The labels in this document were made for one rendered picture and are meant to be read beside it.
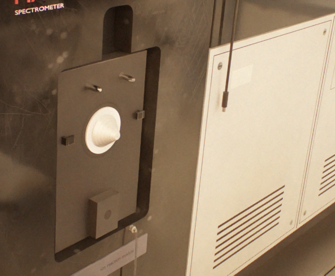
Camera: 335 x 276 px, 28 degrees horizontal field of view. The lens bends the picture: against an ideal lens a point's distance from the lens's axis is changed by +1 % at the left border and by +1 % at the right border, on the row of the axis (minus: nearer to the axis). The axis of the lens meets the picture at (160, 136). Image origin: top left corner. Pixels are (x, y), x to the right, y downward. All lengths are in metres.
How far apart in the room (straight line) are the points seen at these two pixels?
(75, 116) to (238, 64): 0.34
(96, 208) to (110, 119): 0.12
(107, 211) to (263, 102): 0.39
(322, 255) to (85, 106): 0.86
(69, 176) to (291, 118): 0.56
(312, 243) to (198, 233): 0.51
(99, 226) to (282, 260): 0.68
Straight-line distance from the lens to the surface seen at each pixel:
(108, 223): 0.92
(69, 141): 0.82
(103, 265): 0.96
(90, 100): 0.83
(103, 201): 0.89
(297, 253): 1.55
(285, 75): 1.22
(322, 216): 1.70
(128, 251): 0.99
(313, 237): 1.62
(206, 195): 1.11
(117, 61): 0.85
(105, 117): 0.85
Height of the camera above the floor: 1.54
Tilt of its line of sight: 23 degrees down
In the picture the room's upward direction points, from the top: 5 degrees clockwise
